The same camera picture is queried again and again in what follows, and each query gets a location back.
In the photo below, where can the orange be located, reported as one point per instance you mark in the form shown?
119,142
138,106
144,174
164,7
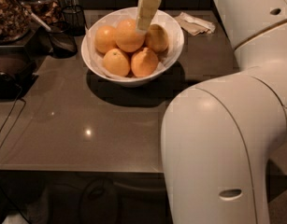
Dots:
156,38
117,62
104,39
144,62
126,36

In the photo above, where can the white spoon handle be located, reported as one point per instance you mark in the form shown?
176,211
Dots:
35,18

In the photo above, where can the large jar of snacks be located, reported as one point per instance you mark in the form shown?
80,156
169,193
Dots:
14,22

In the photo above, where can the black appliance on left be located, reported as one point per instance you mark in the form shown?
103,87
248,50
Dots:
17,73

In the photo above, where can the dark glass bowl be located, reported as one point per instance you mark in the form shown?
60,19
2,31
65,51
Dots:
63,44

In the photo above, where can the black wire mesh cup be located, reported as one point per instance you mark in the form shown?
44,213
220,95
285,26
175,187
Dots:
74,16

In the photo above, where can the folded paper napkins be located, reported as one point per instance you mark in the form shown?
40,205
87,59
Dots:
194,25

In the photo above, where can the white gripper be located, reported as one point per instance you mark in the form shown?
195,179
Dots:
147,9

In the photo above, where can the white ceramic bowl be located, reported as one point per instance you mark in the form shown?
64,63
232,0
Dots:
90,62

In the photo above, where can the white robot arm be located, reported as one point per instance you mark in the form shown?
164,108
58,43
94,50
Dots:
217,135

